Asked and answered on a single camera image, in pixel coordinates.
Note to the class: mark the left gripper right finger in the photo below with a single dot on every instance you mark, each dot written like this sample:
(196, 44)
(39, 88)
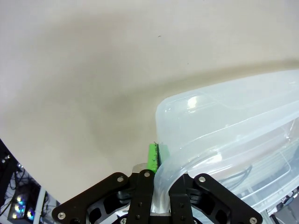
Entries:
(210, 185)

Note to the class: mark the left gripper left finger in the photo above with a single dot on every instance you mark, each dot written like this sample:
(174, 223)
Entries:
(112, 186)

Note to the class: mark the large clear plastic bin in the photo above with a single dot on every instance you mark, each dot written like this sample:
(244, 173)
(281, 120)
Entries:
(233, 112)

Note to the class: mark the computer case with lit fans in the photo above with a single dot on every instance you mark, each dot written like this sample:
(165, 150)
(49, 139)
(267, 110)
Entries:
(22, 205)

